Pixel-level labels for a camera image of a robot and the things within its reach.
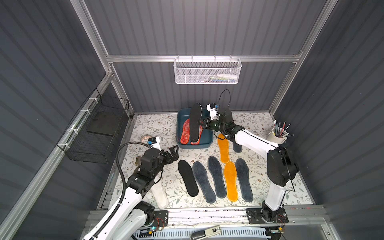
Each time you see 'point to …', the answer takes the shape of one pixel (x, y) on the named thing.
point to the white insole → (160, 195)
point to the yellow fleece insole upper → (223, 143)
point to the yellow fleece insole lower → (230, 170)
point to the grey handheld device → (202, 233)
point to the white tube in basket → (226, 76)
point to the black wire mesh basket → (95, 132)
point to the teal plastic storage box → (207, 137)
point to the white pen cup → (278, 135)
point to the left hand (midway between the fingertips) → (173, 149)
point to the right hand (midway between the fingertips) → (199, 120)
